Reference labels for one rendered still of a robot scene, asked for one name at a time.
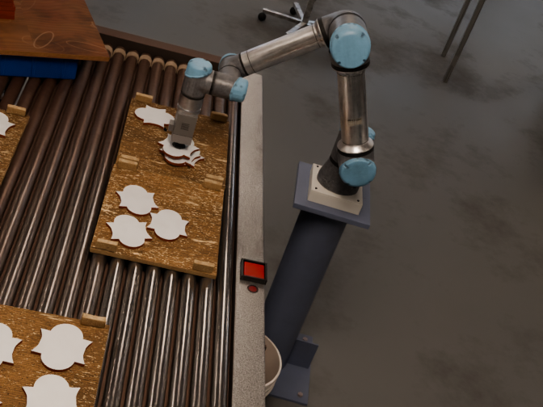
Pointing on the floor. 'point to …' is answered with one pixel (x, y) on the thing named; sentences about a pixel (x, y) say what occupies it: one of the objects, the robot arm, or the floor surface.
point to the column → (304, 283)
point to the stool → (293, 14)
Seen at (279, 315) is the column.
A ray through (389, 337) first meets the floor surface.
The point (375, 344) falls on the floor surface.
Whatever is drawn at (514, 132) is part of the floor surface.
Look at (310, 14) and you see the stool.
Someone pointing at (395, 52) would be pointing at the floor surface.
